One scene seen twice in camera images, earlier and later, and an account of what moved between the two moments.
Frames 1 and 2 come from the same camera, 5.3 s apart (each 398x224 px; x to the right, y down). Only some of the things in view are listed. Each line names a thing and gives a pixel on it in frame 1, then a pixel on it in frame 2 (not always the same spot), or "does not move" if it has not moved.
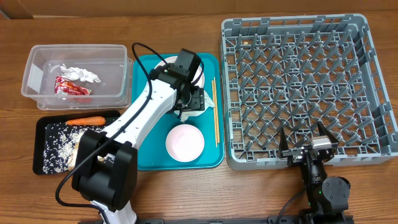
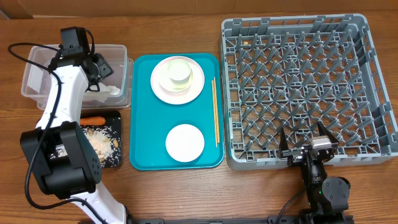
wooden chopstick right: x=217 y=111 does not move
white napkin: x=208 y=103 -> x=105 y=91
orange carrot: x=87 y=121 does not move
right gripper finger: x=323 y=131 does not move
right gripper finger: x=283 y=145 does not move
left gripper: x=197 y=101 -> x=105 y=68
